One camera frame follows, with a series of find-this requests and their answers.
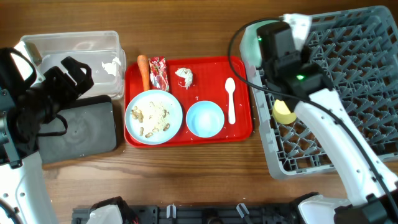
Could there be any white plastic spoon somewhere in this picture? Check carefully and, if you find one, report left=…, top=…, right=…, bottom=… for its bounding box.
left=224, top=77, right=236, bottom=124

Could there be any yellow cup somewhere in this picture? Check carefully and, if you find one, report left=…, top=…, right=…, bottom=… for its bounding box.
left=272, top=100, right=297, bottom=124

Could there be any green bowl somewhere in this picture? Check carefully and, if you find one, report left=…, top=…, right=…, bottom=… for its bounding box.
left=239, top=19, right=277, bottom=68

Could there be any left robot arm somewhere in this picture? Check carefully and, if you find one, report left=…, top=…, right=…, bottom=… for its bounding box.
left=1, top=47, right=94, bottom=223

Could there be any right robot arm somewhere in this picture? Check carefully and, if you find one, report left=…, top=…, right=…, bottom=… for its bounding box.
left=254, top=19, right=397, bottom=223

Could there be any grey dishwasher rack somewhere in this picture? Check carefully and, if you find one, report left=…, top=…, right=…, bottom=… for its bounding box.
left=252, top=6, right=397, bottom=180

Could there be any black tray bin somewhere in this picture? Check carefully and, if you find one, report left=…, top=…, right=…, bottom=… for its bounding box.
left=38, top=95, right=118, bottom=164

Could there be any white tissue in bin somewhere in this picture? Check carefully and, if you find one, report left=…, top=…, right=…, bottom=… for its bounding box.
left=101, top=57, right=121, bottom=76

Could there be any clear plastic bin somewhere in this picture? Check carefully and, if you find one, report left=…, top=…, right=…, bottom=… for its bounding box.
left=21, top=30, right=126, bottom=100

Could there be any orange carrot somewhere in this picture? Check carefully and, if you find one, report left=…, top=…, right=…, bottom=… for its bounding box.
left=137, top=55, right=150, bottom=91

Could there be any light blue plate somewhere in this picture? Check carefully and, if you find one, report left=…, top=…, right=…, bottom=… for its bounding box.
left=124, top=90, right=183, bottom=146

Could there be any red snack wrapper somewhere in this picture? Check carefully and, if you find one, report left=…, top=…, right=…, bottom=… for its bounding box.
left=149, top=57, right=169, bottom=91

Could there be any crumpled white tissue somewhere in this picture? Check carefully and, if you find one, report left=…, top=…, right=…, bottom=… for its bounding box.
left=175, top=68, right=193, bottom=90

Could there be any light blue bowl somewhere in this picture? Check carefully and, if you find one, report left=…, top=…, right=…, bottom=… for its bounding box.
left=185, top=101, right=225, bottom=138

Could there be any red serving tray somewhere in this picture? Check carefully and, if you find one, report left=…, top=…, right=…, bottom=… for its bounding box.
left=123, top=55, right=253, bottom=148

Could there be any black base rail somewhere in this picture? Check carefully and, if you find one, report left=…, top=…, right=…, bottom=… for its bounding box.
left=71, top=202, right=299, bottom=224

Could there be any right black cable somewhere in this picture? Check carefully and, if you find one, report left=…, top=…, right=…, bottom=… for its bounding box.
left=227, top=17, right=398, bottom=218

